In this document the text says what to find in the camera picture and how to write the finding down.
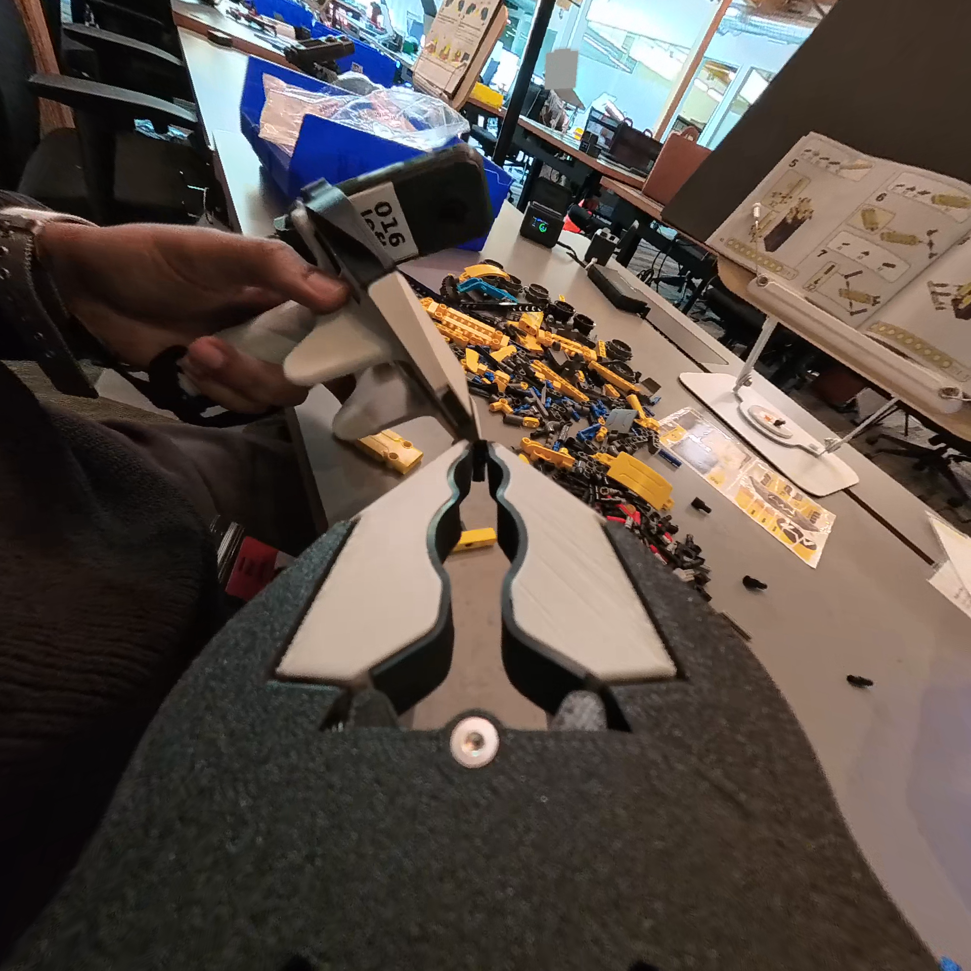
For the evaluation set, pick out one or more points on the white printed paper sheets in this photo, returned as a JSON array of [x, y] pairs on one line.
[[952, 569]]

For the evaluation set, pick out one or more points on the black charger plug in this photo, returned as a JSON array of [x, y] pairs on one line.
[[605, 244]]

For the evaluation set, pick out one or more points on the black power adapter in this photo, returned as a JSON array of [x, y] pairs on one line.
[[618, 287]]

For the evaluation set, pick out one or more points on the white book stand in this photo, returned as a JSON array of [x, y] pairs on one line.
[[804, 463]]

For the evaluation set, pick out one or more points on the yellow beam with black pins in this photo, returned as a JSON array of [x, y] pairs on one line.
[[476, 540]]

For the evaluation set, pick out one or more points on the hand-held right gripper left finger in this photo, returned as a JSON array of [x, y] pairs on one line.
[[364, 599]]

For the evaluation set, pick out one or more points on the black backing board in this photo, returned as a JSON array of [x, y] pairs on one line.
[[834, 91]]

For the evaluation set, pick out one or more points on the person's left hand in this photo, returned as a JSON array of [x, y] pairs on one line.
[[167, 281]]

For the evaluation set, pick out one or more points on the printed cardboard box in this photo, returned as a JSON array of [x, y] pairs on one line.
[[455, 53]]

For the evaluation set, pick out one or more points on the yellow rectangular panel brick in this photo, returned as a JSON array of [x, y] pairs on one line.
[[391, 451]]

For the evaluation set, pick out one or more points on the person's left forearm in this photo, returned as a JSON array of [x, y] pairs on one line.
[[45, 303]]

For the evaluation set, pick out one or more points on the open instruction booklet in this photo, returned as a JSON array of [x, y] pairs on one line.
[[834, 220]]

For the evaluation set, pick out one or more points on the black office chair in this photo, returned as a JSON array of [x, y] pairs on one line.
[[114, 98]]

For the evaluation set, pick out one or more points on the black power bank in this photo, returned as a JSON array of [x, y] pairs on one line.
[[542, 224]]

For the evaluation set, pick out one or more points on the pile of black red pins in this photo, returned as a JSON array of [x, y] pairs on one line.
[[660, 546]]

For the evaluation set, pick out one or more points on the red black tag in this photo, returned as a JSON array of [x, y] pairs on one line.
[[254, 569]]

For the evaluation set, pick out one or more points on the pile of yellow blue bricks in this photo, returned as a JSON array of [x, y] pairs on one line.
[[531, 356]]

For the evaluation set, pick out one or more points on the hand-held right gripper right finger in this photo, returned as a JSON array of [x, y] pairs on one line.
[[576, 599]]

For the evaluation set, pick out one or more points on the grey axle pin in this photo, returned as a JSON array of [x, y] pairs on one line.
[[736, 626]]

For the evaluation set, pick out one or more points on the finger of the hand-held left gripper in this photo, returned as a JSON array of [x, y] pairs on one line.
[[421, 341]]

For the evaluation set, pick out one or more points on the blue plastic storage bin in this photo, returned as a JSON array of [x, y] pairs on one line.
[[318, 152]]

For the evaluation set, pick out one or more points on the clear plastic bag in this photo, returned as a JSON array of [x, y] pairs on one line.
[[394, 114]]

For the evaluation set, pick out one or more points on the large yellow panel brick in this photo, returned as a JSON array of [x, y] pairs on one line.
[[641, 478]]

